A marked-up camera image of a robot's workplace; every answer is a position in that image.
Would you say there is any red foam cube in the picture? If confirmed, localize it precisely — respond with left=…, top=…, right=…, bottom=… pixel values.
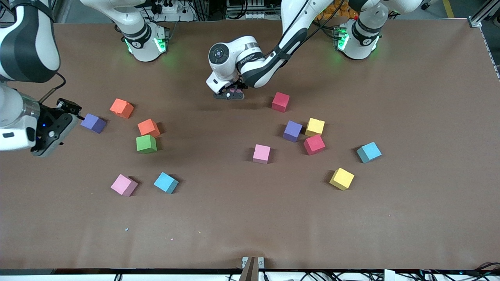
left=304, top=135, right=326, bottom=156
left=271, top=92, right=290, bottom=113

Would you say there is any purple foam cube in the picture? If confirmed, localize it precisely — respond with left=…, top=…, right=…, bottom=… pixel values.
left=80, top=113, right=107, bottom=134
left=282, top=120, right=303, bottom=142

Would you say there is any notched pink foam cube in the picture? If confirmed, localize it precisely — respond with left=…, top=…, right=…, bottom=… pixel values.
left=253, top=144, right=271, bottom=164

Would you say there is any green foam cube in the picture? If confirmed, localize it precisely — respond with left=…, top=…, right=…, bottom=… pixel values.
left=136, top=135, right=158, bottom=154

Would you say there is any blue foam cube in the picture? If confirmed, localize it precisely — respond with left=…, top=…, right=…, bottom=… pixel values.
left=154, top=172, right=179, bottom=194
left=356, top=141, right=382, bottom=164

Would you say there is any orange foam cube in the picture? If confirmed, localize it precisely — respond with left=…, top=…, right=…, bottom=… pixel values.
left=109, top=98, right=134, bottom=119
left=137, top=118, right=161, bottom=138

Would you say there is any yellow foam cube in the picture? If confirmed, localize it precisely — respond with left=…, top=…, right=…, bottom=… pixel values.
left=305, top=117, right=325, bottom=137
left=329, top=167, right=355, bottom=191

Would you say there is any pile of orange objects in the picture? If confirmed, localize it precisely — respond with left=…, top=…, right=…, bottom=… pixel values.
left=316, top=6, right=360, bottom=21

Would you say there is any brown table cover sheet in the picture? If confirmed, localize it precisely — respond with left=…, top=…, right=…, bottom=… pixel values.
left=0, top=19, right=500, bottom=270

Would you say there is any metal table edge bracket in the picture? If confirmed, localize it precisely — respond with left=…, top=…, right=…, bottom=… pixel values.
left=241, top=256, right=265, bottom=281

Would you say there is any aluminium frame profile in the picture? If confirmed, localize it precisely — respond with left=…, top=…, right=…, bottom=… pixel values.
left=468, top=0, right=500, bottom=28

